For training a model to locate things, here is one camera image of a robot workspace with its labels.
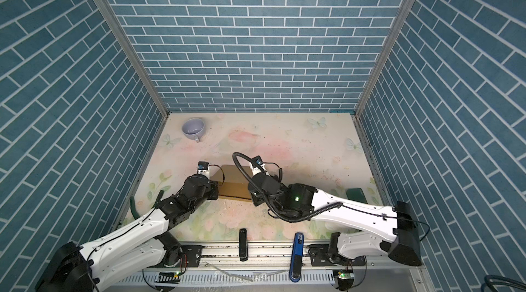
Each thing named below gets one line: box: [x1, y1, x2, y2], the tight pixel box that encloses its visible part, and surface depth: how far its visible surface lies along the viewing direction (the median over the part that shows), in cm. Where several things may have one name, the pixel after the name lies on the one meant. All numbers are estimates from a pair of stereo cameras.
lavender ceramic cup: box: [182, 117, 206, 143], surface depth 110 cm
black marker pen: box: [239, 228, 248, 262], surface depth 76 cm
